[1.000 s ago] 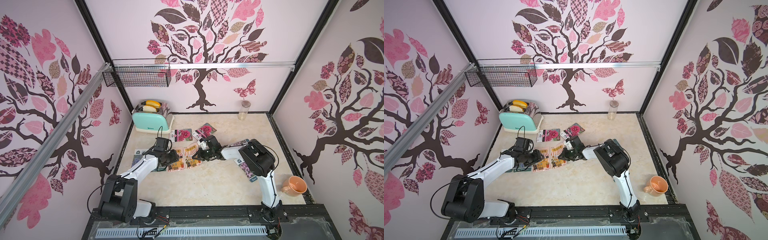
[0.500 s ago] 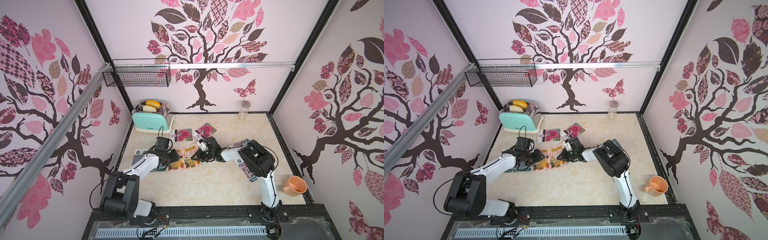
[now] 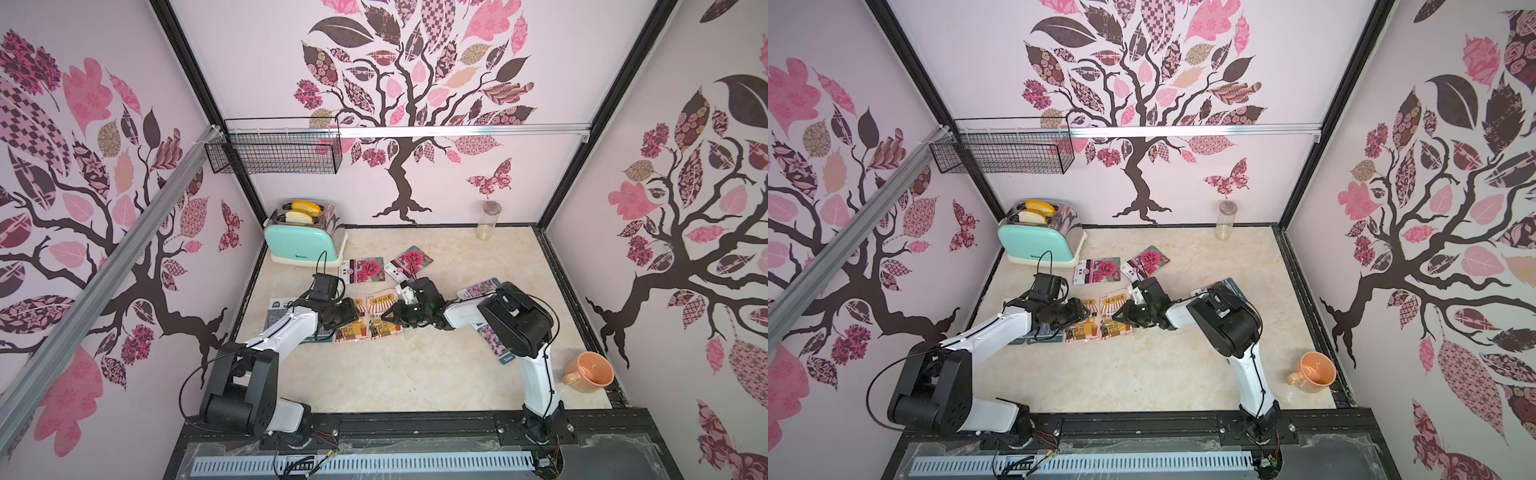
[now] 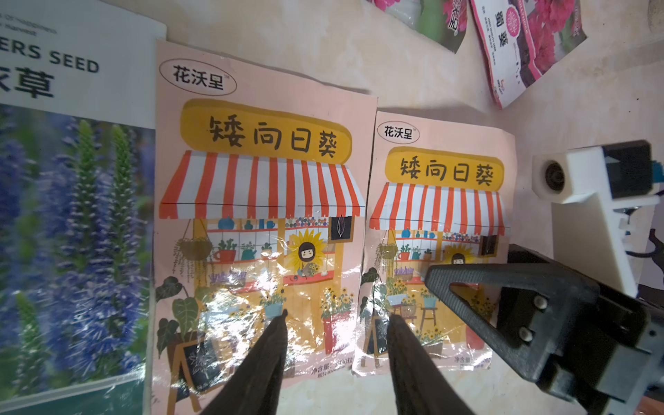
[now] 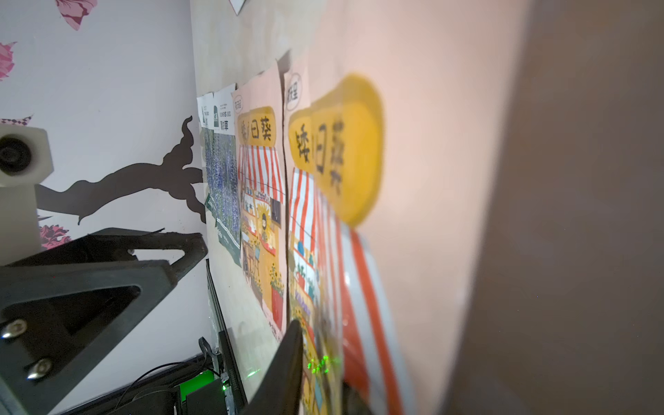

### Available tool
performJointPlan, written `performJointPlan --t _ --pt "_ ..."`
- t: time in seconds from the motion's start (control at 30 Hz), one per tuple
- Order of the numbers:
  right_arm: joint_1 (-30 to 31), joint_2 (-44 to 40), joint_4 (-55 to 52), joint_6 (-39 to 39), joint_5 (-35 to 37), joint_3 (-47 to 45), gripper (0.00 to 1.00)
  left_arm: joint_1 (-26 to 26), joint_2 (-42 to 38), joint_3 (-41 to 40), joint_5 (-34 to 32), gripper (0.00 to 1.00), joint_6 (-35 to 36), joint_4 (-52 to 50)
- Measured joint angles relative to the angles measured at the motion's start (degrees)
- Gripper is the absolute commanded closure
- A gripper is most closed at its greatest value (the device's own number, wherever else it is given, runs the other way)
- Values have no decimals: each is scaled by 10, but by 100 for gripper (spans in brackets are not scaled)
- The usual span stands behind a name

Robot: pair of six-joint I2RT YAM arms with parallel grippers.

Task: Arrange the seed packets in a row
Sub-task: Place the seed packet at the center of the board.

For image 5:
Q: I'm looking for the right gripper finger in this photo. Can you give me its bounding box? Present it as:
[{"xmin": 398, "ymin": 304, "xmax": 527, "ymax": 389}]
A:
[{"xmin": 240, "ymin": 320, "xmax": 304, "ymax": 415}]

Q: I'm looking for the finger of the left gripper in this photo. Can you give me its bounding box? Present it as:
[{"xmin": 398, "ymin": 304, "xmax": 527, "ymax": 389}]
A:
[
  {"xmin": 10, "ymin": 228, "xmax": 208, "ymax": 280},
  {"xmin": 1, "ymin": 260, "xmax": 178, "ymax": 414}
]

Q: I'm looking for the lavender packet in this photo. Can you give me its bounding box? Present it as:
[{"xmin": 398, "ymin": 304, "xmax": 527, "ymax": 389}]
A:
[
  {"xmin": 204, "ymin": 83, "xmax": 240, "ymax": 266},
  {"xmin": 196, "ymin": 93, "xmax": 214, "ymax": 130}
]

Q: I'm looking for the sunflower shop packet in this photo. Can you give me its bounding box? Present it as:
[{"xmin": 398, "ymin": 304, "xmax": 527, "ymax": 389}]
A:
[
  {"xmin": 285, "ymin": 1, "xmax": 530, "ymax": 414},
  {"xmin": 232, "ymin": 65, "xmax": 288, "ymax": 340}
]

